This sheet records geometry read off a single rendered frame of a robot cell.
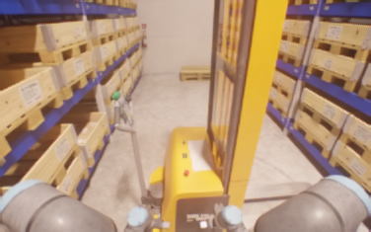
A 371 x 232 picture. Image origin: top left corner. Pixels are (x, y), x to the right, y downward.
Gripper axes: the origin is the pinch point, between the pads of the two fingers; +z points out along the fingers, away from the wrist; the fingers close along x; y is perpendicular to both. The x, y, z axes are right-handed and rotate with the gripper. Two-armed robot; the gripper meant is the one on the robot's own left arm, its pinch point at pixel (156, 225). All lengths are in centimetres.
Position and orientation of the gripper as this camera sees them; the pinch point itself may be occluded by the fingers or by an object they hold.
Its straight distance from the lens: 131.7
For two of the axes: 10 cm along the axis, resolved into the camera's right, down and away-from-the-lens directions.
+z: 1.7, 6.1, 7.7
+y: 0.9, -7.9, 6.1
